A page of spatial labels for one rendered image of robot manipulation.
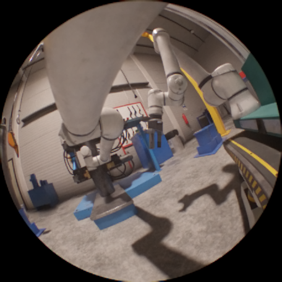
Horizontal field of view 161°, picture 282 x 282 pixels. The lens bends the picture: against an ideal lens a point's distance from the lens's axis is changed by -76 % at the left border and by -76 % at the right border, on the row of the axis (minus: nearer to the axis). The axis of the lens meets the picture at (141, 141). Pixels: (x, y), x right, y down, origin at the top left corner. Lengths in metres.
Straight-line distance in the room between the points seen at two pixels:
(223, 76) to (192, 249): 0.80
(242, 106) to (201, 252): 0.65
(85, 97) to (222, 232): 0.63
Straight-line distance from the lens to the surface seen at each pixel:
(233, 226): 0.58
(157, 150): 2.48
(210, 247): 0.53
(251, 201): 0.49
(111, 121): 0.39
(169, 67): 0.55
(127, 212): 0.91
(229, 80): 0.58
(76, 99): 0.15
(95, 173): 1.25
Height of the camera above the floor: 0.49
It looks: 5 degrees up
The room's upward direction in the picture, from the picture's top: 24 degrees counter-clockwise
